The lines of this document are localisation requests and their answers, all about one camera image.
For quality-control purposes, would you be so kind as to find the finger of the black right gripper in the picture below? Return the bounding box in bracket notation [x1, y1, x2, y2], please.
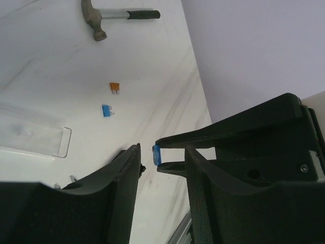
[157, 161, 186, 174]

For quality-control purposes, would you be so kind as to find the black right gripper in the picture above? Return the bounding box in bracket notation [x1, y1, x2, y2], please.
[155, 93, 324, 187]

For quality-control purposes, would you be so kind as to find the blue blade fuse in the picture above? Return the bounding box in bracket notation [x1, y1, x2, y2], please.
[102, 104, 114, 117]
[152, 145, 161, 166]

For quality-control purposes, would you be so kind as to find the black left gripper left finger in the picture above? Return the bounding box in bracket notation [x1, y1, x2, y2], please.
[1, 144, 141, 243]

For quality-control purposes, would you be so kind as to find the claw hammer black handle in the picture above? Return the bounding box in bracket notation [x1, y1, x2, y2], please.
[81, 0, 160, 42]

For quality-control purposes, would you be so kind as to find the silver open-end wrench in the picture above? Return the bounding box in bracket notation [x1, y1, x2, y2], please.
[53, 175, 78, 189]

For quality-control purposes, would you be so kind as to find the clear plastic fuse box cover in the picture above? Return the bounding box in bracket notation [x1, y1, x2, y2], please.
[1, 102, 72, 158]

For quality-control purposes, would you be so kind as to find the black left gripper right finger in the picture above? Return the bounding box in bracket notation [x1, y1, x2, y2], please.
[185, 146, 324, 243]

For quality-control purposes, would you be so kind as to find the orange blade fuse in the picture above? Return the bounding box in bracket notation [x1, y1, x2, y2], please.
[109, 82, 120, 95]

